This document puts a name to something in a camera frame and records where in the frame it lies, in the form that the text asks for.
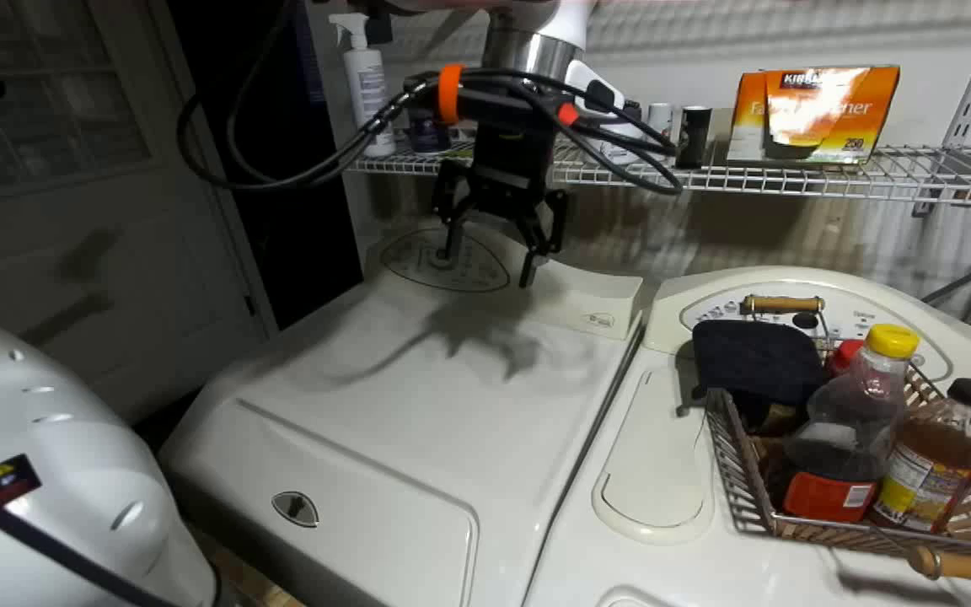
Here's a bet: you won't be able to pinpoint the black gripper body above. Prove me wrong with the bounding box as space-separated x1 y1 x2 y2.
465 103 562 227

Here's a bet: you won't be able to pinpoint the cream washing machine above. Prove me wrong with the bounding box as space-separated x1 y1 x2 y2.
522 264 971 607

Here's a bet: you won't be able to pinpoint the dark cylindrical can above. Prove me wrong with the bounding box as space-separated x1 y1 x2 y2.
403 103 450 154

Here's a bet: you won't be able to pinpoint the white spray bottle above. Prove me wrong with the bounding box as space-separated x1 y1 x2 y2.
325 11 397 159

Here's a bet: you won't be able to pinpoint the small black canister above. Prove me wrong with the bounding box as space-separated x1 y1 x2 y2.
676 101 718 172

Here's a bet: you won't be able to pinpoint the navy blue cloth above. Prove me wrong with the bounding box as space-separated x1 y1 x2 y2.
691 316 833 413

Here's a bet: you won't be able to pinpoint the orange cardboard box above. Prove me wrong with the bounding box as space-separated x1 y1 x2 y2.
724 62 903 167

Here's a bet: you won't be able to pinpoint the red cap bottle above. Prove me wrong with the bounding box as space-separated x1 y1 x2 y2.
825 333 867 377

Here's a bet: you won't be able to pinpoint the wicker basket with items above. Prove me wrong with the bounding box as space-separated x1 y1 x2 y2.
674 291 971 594

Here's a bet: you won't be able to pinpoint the yellow cap sauce bottle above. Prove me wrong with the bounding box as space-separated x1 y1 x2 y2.
772 320 922 525

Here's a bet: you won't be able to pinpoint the white panel door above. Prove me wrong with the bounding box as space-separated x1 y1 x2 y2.
0 0 284 426

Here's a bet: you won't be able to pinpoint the black cap amber bottle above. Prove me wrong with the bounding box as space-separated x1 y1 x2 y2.
868 374 971 535

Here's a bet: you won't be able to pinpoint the white rounded plastic appliance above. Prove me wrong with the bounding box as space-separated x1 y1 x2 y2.
0 297 223 607

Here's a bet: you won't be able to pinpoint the black wrist camera orange ends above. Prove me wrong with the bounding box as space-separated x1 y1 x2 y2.
433 62 586 130

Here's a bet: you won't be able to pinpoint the black looped cable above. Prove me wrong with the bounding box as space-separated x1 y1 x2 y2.
176 0 688 199

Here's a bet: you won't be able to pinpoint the white wire shelf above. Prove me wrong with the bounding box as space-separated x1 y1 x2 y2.
346 130 971 212

